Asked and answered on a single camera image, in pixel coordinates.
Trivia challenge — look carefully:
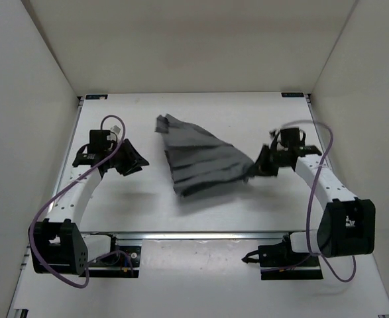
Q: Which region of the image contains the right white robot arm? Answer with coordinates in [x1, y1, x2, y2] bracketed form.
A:
[254, 144, 376, 265]

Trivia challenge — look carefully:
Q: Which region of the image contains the left table corner label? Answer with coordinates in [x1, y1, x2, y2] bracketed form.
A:
[85, 94, 108, 100]

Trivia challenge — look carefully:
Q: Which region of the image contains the purple cable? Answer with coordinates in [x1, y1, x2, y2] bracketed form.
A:
[270, 119, 357, 283]
[28, 115, 135, 289]

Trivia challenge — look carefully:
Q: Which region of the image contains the grey pleated skirt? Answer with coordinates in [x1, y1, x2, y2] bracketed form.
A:
[155, 114, 254, 197]

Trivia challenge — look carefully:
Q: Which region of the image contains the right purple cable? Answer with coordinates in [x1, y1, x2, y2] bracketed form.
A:
[270, 119, 357, 283]

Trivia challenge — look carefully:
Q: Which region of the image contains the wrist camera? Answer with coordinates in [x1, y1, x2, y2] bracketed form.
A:
[87, 129, 116, 157]
[272, 127, 306, 148]

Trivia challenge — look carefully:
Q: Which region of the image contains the right table corner label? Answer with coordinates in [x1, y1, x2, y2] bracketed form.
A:
[281, 92, 304, 98]

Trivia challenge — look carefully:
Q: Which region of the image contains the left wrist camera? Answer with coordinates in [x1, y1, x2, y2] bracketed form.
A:
[87, 129, 116, 157]

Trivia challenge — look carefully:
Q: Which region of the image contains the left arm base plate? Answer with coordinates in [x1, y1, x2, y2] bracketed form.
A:
[83, 233, 142, 279]

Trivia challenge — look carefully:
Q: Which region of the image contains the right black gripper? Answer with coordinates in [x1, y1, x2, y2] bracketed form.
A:
[247, 146, 289, 179]

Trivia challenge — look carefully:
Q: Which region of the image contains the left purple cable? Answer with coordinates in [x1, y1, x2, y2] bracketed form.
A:
[28, 115, 135, 289]

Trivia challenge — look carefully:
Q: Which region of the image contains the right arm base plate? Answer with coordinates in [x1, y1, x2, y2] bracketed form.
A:
[241, 242, 323, 281]

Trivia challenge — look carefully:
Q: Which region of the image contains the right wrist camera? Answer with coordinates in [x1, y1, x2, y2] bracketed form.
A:
[272, 127, 306, 148]

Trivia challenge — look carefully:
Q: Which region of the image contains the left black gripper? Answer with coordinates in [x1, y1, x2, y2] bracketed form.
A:
[107, 136, 150, 175]

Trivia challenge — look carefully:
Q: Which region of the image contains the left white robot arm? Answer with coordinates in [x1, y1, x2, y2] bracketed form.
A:
[28, 132, 149, 277]

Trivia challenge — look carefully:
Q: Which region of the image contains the table corner label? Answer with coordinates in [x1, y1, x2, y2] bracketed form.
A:
[85, 94, 108, 100]
[281, 92, 304, 98]

